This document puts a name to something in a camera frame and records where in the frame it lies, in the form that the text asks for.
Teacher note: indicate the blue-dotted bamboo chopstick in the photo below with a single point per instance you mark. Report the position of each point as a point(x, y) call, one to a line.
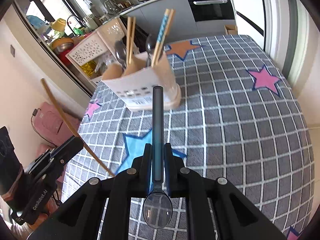
point(160, 36)

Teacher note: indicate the bamboo chopstick short left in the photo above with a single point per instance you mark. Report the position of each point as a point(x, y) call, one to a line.
point(132, 36)

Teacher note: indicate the yellow bowl on counter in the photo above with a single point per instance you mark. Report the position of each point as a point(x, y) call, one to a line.
point(58, 25)

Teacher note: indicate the silver steel spoon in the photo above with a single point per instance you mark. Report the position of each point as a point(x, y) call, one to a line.
point(120, 53)

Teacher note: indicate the built-in black oven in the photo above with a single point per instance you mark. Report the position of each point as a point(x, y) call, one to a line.
point(209, 10)

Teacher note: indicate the dark translucent plastic spoon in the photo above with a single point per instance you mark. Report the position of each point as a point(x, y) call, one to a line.
point(150, 46)

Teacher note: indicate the grey checked star tablecloth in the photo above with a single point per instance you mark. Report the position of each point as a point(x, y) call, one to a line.
point(255, 138)

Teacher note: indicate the steel bowl orange rim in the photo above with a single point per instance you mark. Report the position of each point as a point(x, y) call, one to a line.
point(61, 44)

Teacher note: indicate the cardboard box on floor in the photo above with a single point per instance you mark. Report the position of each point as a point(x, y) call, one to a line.
point(231, 29)

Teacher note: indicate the bamboo chopstick left upright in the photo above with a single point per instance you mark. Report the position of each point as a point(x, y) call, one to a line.
point(128, 39)

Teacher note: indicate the black kitchen faucet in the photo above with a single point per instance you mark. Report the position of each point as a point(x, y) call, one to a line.
point(74, 23)

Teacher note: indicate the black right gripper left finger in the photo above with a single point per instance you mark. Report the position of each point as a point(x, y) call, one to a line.
point(131, 183)

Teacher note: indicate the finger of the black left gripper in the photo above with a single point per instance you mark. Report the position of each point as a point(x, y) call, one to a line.
point(64, 153)

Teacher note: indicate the beige perforated storage rack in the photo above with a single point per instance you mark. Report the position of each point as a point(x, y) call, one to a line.
point(95, 52)

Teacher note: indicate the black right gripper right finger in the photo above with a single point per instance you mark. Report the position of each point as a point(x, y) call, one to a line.
point(185, 183)

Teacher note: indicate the beige plastic utensil holder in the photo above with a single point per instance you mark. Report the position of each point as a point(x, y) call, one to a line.
point(134, 87)

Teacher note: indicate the person's left hand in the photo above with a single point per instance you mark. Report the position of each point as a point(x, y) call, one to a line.
point(49, 208)

